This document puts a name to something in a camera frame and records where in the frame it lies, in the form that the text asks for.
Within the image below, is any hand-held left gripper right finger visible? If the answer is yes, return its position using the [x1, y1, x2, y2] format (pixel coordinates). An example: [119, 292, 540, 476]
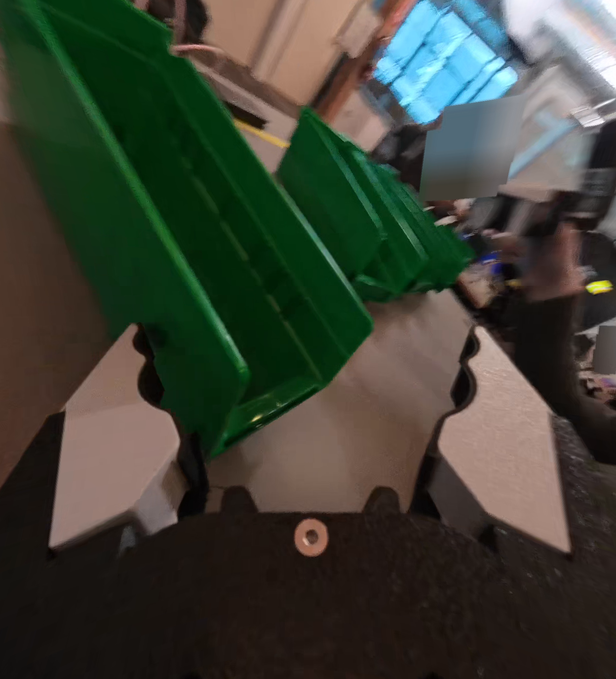
[414, 325, 573, 555]

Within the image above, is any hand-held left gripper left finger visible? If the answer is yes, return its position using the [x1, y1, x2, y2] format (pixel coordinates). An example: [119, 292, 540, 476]
[49, 324, 208, 552]

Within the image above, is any pink cable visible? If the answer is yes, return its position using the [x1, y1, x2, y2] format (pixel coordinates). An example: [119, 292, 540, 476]
[170, 41, 219, 60]

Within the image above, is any bright window wall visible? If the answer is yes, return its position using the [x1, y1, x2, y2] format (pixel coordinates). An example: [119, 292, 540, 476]
[374, 0, 519, 124]

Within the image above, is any wooden support post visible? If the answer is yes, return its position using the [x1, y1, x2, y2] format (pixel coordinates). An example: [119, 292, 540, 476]
[318, 0, 400, 124]

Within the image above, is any person's right hand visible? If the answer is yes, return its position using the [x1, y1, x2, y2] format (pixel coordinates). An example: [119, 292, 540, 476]
[520, 228, 586, 304]

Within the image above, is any green plastic bin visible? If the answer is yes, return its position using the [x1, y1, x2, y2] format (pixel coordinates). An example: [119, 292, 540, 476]
[0, 0, 375, 461]
[277, 108, 384, 283]
[403, 180, 476, 294]
[358, 154, 430, 304]

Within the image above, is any white door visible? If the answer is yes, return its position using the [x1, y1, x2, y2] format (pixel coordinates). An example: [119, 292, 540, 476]
[202, 0, 310, 81]

